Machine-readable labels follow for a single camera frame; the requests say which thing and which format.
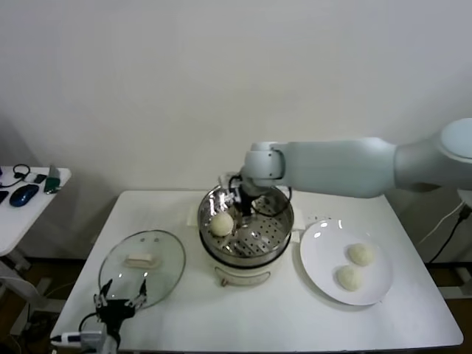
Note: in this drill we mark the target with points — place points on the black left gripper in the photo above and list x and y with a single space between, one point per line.
115 311

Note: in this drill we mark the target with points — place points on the small black device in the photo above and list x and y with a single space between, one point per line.
40 178

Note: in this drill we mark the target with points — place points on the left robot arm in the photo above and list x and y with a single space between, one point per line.
110 343

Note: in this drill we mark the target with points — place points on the white table foot frame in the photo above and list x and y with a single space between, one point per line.
33 298

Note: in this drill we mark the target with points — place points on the white round plate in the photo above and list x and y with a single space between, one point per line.
324 265

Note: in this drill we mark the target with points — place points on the green grey handheld device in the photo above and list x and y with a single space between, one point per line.
52 182

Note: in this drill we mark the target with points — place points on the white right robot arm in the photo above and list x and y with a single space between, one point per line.
350 166

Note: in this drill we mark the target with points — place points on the blue computer mouse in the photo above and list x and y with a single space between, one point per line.
24 194

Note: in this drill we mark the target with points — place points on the stainless steel steamer basket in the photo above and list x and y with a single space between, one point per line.
274 232

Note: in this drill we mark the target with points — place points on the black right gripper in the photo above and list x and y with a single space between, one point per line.
243 199

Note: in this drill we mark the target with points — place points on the white steamed baozi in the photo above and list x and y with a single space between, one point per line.
361 254
221 225
349 278

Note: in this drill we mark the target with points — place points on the cream electric cooker base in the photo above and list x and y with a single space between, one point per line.
243 274

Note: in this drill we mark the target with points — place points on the white side table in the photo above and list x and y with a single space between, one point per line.
22 225

